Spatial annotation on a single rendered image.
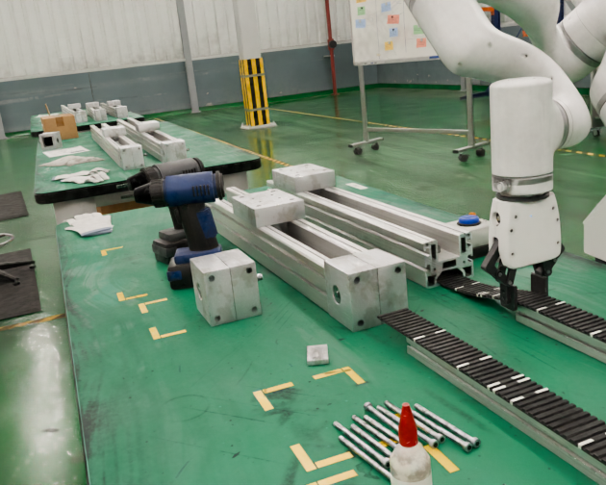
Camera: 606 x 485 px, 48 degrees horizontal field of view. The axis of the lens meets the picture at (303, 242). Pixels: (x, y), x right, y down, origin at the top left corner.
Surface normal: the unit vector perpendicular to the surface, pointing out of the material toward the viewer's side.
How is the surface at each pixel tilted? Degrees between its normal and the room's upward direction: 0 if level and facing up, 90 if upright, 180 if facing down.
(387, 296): 90
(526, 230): 90
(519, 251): 89
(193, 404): 0
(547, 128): 90
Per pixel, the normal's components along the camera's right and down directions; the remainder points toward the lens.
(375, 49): -0.75, 0.26
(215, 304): 0.37, 0.22
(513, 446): -0.11, -0.96
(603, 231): -0.97, 0.16
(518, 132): -0.36, 0.30
